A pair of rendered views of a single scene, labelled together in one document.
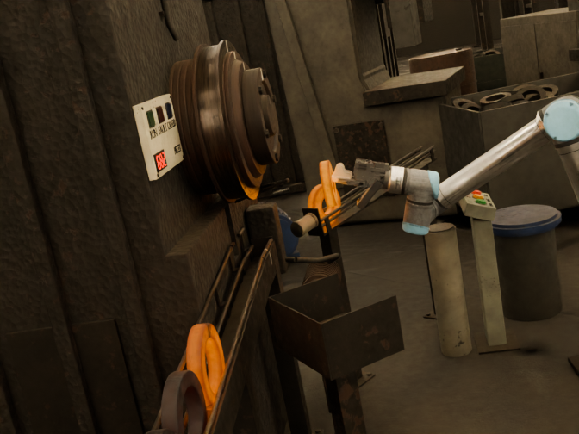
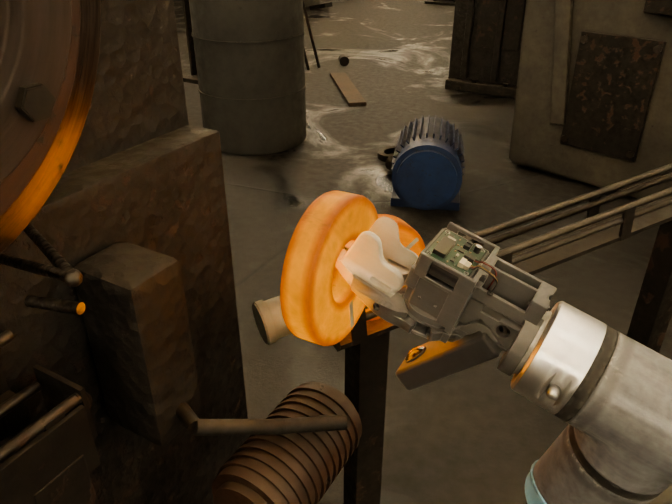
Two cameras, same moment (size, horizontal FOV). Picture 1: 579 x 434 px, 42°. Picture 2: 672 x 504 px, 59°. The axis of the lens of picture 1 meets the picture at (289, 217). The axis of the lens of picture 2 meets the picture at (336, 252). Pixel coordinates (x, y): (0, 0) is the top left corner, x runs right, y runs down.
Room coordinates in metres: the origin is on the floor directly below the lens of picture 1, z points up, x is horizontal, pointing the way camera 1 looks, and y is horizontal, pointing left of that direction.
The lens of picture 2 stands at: (2.01, -0.33, 1.14)
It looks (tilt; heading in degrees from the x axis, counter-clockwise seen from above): 30 degrees down; 20
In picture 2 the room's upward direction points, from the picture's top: straight up
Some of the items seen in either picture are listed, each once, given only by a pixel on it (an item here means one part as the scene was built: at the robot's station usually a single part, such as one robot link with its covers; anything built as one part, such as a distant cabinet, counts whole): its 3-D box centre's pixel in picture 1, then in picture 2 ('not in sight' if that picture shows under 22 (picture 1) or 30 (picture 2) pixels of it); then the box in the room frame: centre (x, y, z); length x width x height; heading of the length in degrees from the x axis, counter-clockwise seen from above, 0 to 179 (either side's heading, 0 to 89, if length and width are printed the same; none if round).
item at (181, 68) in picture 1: (204, 127); not in sight; (2.25, 0.20, 1.11); 0.47 x 0.10 x 0.47; 170
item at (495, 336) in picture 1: (487, 269); not in sight; (2.79, -0.72, 0.31); 0.24 x 0.16 x 0.62; 170
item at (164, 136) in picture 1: (160, 134); not in sight; (1.92, 0.28, 1.15); 0.26 x 0.02 x 0.18; 170
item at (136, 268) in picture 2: (265, 239); (140, 344); (2.47, 0.09, 0.68); 0.11 x 0.08 x 0.24; 80
